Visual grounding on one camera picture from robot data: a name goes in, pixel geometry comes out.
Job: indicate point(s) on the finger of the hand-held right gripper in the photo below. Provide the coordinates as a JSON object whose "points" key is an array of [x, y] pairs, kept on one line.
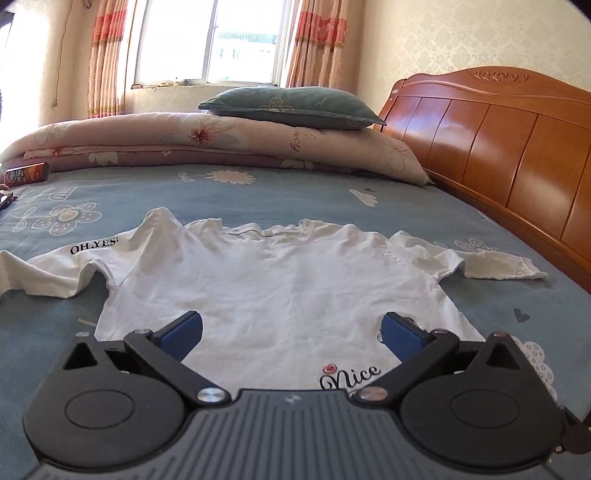
{"points": [[577, 436]]}

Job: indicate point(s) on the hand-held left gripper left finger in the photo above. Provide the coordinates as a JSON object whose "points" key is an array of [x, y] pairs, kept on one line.
{"points": [[182, 334]]}

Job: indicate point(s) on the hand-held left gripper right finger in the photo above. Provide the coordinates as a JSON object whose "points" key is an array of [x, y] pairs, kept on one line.
{"points": [[401, 339]]}

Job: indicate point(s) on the white long-sleeve printed shirt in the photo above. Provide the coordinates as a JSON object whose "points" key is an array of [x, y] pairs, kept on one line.
{"points": [[277, 286]]}

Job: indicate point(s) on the blue floral bed sheet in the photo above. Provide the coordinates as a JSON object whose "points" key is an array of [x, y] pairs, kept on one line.
{"points": [[323, 203]]}

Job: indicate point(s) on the pink floral quilt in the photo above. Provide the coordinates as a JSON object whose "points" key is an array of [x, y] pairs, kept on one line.
{"points": [[184, 143]]}

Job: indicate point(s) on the black smartphone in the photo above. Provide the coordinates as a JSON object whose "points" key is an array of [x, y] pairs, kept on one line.
{"points": [[5, 201]]}

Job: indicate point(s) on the red chips can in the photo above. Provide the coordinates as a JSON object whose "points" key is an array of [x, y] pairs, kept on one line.
{"points": [[27, 174]]}

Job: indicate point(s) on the wooden headboard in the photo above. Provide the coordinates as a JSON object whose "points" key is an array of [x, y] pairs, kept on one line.
{"points": [[508, 138]]}

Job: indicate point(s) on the teal floral pillow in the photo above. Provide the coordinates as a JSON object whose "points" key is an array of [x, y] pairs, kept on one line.
{"points": [[295, 106]]}

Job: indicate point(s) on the pink striped curtain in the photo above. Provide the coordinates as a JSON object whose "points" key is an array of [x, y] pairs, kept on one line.
{"points": [[111, 55], [318, 41]]}

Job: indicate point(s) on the window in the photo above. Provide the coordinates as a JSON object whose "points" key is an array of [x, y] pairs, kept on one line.
{"points": [[184, 41]]}

